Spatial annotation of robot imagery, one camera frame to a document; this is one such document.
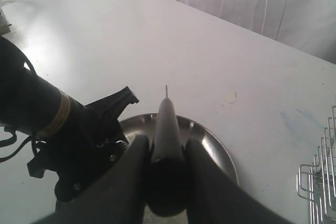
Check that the black handled knife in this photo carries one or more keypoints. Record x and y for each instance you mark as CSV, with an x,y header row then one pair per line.
x,y
167,175

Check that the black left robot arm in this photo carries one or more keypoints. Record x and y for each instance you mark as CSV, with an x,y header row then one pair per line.
x,y
29,104

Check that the chrome wire utensil basket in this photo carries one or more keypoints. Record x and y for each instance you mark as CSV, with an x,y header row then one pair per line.
x,y
315,182

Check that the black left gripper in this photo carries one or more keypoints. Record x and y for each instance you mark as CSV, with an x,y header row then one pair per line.
x,y
87,145

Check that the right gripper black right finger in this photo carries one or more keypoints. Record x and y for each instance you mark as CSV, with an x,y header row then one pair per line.
x,y
215,198

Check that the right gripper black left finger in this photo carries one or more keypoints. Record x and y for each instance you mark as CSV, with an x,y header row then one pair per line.
x,y
116,198

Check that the round stainless steel plate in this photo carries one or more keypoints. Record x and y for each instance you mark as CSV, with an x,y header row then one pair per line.
x,y
144,124

